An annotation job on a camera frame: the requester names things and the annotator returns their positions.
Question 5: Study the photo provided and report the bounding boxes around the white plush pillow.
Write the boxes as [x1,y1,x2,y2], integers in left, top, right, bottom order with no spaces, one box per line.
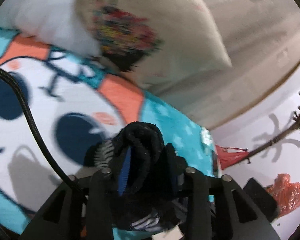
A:
[0,0,100,57]

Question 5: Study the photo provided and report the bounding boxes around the red triangular cloth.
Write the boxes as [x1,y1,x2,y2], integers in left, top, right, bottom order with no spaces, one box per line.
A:
[213,145,249,170]

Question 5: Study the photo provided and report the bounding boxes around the turquoise cartoon fleece blanket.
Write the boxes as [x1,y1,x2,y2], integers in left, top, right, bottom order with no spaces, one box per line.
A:
[0,29,214,234]

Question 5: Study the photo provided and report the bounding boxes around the navy striped frog pants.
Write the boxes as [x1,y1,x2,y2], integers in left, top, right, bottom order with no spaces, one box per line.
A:
[84,121,188,233]

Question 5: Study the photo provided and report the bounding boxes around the black branch wall decoration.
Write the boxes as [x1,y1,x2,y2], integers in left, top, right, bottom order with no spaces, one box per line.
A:
[245,90,300,164]

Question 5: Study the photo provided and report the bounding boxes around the cream floral cushion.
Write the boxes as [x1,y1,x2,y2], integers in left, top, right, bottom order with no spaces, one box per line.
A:
[76,0,232,87]

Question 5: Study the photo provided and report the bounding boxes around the black cable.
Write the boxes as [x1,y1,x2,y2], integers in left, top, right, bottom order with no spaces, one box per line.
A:
[0,65,76,188]

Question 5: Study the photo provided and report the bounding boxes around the beige curtain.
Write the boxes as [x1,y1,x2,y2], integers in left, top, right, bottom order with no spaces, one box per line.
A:
[151,0,300,129]

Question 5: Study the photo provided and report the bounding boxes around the red plastic bag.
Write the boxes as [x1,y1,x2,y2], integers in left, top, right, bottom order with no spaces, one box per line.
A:
[266,173,300,218]

